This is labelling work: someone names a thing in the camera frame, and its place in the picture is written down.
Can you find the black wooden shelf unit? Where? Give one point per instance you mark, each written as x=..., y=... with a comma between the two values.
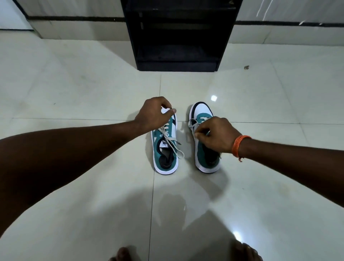
x=180, y=35

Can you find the teal and white sneaker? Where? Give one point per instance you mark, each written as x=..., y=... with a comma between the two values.
x=166, y=150
x=203, y=161

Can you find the person's right thumb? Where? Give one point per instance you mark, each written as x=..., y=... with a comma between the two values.
x=204, y=139

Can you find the person's right foot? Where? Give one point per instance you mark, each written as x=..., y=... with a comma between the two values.
x=246, y=252

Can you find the person's foot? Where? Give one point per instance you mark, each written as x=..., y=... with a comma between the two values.
x=124, y=255
x=246, y=252

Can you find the person's right hand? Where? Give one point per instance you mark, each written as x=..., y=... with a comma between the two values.
x=217, y=134

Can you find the person's left thumb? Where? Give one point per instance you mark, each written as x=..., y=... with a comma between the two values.
x=168, y=114

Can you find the orange thread wristband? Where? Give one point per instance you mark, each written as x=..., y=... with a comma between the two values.
x=237, y=146

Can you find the person's left foot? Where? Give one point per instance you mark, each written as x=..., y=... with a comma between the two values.
x=124, y=255

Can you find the person's left forearm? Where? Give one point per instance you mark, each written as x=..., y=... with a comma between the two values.
x=61, y=158

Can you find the person's right forearm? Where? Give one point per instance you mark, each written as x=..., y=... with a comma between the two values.
x=293, y=166

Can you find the person's left hand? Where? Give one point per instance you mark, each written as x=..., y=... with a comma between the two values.
x=150, y=115

